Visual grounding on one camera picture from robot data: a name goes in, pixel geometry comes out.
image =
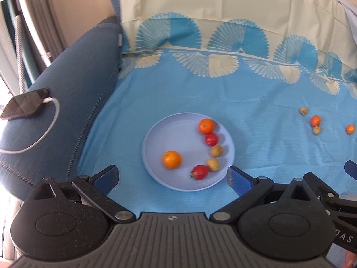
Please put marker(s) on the blue patterned sofa cover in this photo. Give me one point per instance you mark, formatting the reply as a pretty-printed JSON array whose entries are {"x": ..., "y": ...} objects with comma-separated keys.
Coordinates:
[{"x": 248, "y": 64}]

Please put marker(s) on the orange kumquat with stem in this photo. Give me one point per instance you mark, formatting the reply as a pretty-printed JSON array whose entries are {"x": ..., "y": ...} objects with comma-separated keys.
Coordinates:
[{"x": 315, "y": 121}]

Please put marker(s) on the red cherry tomato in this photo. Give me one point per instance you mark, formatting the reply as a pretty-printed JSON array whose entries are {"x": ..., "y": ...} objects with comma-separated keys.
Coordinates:
[
  {"x": 211, "y": 139},
  {"x": 199, "y": 172}
]

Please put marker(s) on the blue sofa armrest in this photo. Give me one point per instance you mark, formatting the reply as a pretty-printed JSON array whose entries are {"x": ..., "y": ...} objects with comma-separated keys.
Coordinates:
[{"x": 49, "y": 144}]

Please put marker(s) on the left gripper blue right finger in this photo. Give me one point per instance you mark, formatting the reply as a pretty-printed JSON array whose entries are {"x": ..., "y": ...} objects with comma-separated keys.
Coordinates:
[{"x": 251, "y": 192}]

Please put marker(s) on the light blue plate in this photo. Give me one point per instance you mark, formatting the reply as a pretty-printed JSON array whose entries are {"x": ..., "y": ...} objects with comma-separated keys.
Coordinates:
[{"x": 179, "y": 132}]

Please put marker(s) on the pale blue printed sheet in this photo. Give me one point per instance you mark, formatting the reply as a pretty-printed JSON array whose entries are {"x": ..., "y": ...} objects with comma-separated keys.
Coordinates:
[{"x": 351, "y": 13}]

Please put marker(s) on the grey curtain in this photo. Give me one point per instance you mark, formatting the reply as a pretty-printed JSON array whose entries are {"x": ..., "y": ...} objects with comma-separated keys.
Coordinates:
[{"x": 42, "y": 39}]

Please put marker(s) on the black smartphone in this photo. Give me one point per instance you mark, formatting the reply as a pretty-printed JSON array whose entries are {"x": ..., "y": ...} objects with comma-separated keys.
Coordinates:
[{"x": 25, "y": 105}]

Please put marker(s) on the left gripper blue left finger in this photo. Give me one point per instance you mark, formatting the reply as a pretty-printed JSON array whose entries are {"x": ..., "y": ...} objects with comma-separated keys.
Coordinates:
[{"x": 94, "y": 190}]

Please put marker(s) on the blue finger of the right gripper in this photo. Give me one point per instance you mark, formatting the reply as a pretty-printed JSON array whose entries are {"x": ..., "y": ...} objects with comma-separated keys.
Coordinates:
[{"x": 350, "y": 168}]

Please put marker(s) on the tan longan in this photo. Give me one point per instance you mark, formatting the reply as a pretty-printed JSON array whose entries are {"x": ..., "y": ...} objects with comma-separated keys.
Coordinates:
[
  {"x": 316, "y": 130},
  {"x": 303, "y": 111},
  {"x": 216, "y": 151},
  {"x": 213, "y": 164}
]

